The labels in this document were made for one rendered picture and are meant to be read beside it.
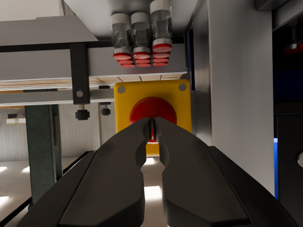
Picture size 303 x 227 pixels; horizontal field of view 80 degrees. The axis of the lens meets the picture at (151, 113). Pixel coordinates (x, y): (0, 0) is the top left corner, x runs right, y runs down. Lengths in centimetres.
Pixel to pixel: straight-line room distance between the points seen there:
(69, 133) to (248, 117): 1109
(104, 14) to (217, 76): 14
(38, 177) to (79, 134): 815
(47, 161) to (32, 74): 261
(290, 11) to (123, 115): 17
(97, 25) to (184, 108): 16
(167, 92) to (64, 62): 20
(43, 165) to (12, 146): 981
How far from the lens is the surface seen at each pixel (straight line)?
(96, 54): 31
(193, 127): 25
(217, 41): 19
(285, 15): 21
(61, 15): 39
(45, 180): 301
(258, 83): 20
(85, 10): 23
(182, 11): 23
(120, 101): 17
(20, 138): 1244
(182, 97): 17
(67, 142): 1132
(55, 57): 33
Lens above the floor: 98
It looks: 2 degrees up
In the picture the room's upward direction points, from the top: 177 degrees clockwise
